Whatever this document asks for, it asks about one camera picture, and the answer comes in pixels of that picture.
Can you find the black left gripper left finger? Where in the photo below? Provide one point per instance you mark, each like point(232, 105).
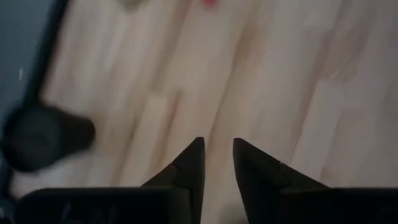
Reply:
point(124, 205)

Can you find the small red toy strawberry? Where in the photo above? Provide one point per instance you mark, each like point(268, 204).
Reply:
point(208, 2)

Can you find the black plant pot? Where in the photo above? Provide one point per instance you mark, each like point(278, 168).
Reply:
point(43, 137)

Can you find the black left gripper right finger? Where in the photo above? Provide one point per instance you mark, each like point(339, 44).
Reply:
point(295, 202)

